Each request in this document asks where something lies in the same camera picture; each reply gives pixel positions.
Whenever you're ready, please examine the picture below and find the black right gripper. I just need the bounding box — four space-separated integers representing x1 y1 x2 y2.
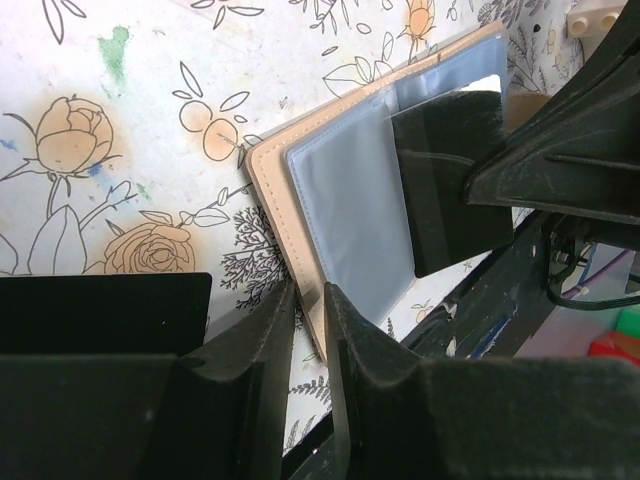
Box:
464 1 639 245

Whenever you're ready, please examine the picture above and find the colourful toy block cluster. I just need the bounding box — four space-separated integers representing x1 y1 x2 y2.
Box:
566 0 627 38

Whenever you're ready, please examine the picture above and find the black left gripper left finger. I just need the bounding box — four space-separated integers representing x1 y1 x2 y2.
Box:
1 282 296 479

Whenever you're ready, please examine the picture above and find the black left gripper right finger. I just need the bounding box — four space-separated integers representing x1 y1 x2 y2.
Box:
324 284 639 479

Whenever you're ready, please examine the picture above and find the black credit card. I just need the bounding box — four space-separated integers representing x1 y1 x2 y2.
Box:
391 74 513 278
1 272 212 355

